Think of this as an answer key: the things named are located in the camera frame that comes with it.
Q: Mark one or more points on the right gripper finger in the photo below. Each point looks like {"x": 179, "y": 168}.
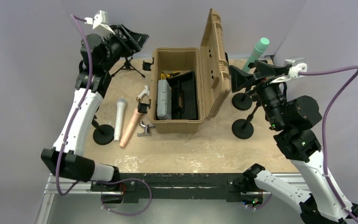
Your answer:
{"x": 265, "y": 70}
{"x": 240, "y": 79}

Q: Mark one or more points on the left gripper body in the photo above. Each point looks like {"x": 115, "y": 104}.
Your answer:
{"x": 115, "y": 47}

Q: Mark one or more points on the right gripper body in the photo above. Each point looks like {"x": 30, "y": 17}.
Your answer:
{"x": 267, "y": 87}

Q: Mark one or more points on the white microphone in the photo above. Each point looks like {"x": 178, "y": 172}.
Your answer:
{"x": 121, "y": 104}

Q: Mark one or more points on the pink microphone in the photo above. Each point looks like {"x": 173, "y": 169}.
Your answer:
{"x": 130, "y": 128}

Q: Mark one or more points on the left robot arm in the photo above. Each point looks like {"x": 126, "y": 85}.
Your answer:
{"x": 99, "y": 54}

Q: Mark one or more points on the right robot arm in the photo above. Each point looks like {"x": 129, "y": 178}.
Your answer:
{"x": 323, "y": 202}

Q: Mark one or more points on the black tripod mic stand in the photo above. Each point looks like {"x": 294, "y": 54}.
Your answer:
{"x": 128, "y": 67}

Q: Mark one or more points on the round base stand rear right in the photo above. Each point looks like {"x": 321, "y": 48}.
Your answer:
{"x": 241, "y": 101}

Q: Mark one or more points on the round base stand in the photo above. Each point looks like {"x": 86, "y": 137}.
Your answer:
{"x": 103, "y": 134}
{"x": 241, "y": 101}
{"x": 243, "y": 128}

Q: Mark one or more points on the green microphone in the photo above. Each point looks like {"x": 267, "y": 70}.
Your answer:
{"x": 258, "y": 50}

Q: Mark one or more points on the round base stand front right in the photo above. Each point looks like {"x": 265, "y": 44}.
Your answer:
{"x": 243, "y": 128}

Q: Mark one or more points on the round base stand left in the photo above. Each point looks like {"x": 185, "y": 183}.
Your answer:
{"x": 103, "y": 134}

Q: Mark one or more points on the tan plastic toolbox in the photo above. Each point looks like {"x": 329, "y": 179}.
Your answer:
{"x": 210, "y": 64}

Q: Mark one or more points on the black toolbox latch rear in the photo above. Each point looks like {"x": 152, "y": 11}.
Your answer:
{"x": 146, "y": 66}

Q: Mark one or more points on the black toolbox latch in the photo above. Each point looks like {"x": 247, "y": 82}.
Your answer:
{"x": 143, "y": 107}
{"x": 146, "y": 66}

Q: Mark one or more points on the yellow pliers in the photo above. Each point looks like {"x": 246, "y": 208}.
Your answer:
{"x": 169, "y": 75}

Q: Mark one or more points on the white pipe fitting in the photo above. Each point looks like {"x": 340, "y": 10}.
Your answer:
{"x": 144, "y": 92}

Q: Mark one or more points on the grey plastic case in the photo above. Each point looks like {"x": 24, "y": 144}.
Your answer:
{"x": 164, "y": 100}

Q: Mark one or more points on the black tool tray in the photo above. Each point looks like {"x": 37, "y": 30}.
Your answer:
{"x": 184, "y": 96}

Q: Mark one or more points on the black toolbox latch front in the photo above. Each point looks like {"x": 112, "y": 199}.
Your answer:
{"x": 143, "y": 107}

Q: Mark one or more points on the silver metal bracket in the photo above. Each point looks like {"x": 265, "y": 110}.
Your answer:
{"x": 146, "y": 129}

